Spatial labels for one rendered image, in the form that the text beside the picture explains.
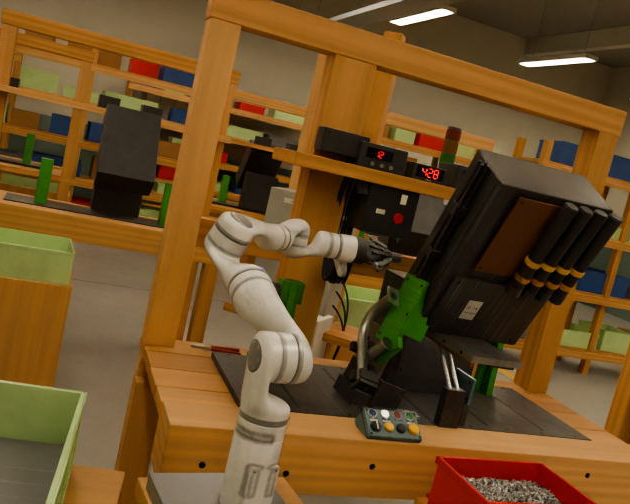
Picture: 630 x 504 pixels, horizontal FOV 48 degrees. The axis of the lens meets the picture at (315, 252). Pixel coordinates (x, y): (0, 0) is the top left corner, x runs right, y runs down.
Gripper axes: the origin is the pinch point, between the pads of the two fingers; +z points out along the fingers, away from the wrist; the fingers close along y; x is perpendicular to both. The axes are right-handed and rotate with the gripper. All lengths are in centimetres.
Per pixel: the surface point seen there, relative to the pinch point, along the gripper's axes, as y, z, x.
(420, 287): -10.5, 5.0, 0.2
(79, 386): 113, -55, 227
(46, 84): 601, -102, 341
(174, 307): 8, -53, 41
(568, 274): -17.7, 38.5, -20.0
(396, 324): -14.8, 1.9, 11.6
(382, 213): 19.8, 1.1, 0.1
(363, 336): -10.9, -2.4, 22.5
